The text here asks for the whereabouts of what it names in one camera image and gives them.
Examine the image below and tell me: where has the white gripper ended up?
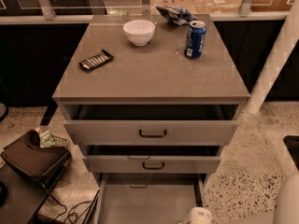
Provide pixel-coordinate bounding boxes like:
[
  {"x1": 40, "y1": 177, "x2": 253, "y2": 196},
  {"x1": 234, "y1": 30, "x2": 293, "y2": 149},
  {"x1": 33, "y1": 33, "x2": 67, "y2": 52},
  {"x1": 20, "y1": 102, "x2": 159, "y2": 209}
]
[{"x1": 177, "y1": 207, "x2": 212, "y2": 224}]

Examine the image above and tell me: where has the grey drawer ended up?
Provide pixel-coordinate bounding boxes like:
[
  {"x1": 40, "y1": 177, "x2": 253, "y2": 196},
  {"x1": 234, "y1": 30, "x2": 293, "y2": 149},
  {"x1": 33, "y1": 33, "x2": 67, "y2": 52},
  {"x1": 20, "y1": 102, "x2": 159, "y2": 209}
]
[
  {"x1": 64, "y1": 105, "x2": 237, "y2": 146},
  {"x1": 93, "y1": 174, "x2": 206, "y2": 224},
  {"x1": 83, "y1": 146, "x2": 221, "y2": 174}
]

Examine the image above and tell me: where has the grey drawer cabinet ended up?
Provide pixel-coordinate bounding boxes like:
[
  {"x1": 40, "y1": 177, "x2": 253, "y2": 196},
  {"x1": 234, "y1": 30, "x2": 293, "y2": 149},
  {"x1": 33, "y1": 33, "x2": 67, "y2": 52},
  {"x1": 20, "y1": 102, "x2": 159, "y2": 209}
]
[{"x1": 51, "y1": 14, "x2": 251, "y2": 224}]

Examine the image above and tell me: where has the black device on stand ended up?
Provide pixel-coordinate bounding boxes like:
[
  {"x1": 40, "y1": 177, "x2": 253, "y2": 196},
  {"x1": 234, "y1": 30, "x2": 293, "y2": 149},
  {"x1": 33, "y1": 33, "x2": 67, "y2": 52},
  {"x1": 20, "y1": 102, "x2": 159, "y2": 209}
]
[{"x1": 1, "y1": 130, "x2": 71, "y2": 184}]

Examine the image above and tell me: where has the blue soda can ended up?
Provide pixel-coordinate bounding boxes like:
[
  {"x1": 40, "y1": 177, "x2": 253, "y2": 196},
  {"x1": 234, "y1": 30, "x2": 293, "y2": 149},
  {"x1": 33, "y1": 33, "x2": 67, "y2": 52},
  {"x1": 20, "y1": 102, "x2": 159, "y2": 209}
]
[{"x1": 184, "y1": 21, "x2": 206, "y2": 59}]

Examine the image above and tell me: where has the black table at left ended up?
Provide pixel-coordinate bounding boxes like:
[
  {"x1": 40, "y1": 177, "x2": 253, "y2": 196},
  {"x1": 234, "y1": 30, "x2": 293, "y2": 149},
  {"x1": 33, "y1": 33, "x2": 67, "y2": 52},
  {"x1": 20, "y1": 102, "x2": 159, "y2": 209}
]
[{"x1": 0, "y1": 164, "x2": 63, "y2": 224}]

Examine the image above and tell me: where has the black snack bar packet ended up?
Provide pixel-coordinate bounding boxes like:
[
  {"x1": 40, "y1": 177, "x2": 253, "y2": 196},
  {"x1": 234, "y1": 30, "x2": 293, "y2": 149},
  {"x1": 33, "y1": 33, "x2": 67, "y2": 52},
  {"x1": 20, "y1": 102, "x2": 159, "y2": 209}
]
[{"x1": 78, "y1": 49, "x2": 114, "y2": 72}]

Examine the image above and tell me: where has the white bowl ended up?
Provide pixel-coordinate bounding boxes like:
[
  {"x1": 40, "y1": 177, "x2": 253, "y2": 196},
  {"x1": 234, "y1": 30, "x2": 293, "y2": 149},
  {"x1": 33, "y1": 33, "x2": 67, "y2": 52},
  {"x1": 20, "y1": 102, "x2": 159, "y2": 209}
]
[{"x1": 123, "y1": 20, "x2": 155, "y2": 46}]

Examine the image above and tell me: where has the blue chip bag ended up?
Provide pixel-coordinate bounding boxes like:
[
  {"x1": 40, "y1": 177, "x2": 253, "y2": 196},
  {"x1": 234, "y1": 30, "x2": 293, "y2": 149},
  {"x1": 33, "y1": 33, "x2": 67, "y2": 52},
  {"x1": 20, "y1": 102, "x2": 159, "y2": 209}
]
[{"x1": 155, "y1": 6, "x2": 197, "y2": 25}]

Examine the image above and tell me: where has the black cable on floor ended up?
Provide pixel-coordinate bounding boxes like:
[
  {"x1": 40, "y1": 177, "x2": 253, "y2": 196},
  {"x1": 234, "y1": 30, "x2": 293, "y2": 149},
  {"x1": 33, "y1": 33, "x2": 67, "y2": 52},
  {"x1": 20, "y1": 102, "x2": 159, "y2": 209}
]
[{"x1": 41, "y1": 184, "x2": 101, "y2": 224}]

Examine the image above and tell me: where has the white diagonal post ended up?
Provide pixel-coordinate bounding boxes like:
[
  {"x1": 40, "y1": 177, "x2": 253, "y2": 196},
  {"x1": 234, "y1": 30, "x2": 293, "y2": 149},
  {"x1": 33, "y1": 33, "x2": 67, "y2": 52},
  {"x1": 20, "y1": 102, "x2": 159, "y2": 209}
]
[{"x1": 245, "y1": 0, "x2": 299, "y2": 114}]

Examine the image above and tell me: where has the wire basket with green packet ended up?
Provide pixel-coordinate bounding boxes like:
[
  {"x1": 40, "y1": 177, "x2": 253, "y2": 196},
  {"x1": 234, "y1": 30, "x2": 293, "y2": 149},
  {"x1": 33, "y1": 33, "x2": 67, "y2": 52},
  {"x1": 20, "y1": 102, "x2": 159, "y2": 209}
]
[{"x1": 36, "y1": 128, "x2": 70, "y2": 148}]

